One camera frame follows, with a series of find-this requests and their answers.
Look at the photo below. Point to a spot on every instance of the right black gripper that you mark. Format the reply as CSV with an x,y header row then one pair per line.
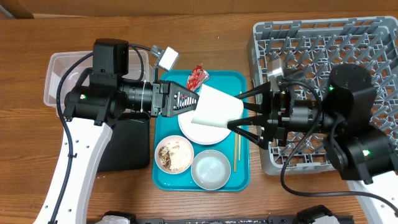
x,y
272,102

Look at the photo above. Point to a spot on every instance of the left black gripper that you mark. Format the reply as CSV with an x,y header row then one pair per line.
x,y
163,101

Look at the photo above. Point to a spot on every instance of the wooden chopstick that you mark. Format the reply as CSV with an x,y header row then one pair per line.
x,y
235,152
239,147

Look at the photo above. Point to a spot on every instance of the white cup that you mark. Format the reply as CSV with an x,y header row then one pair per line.
x,y
216,108

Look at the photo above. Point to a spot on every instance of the white round plate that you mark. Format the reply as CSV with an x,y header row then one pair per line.
x,y
198,133

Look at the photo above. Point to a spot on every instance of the grey bowl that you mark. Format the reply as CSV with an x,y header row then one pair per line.
x,y
210,169

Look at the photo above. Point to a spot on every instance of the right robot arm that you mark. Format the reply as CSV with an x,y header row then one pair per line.
x,y
363,154

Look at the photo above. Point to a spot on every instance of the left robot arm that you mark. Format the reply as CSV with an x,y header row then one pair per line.
x,y
89,111

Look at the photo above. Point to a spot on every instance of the grey dishwasher rack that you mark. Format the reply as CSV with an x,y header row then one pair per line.
x,y
316,46

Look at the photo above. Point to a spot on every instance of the red snack wrapper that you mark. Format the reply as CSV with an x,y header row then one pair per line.
x,y
197,77

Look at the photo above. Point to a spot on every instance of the teal serving tray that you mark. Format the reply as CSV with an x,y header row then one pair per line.
x,y
238,180

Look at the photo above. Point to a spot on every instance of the pink bowl with food scraps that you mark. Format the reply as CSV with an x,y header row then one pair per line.
x,y
173,154

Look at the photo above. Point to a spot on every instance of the black plastic tray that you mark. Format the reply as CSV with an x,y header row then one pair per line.
x,y
129,147

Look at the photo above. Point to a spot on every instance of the clear plastic bin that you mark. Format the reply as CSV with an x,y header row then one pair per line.
x,y
61,62

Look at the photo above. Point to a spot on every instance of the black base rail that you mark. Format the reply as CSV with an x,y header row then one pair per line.
x,y
272,219

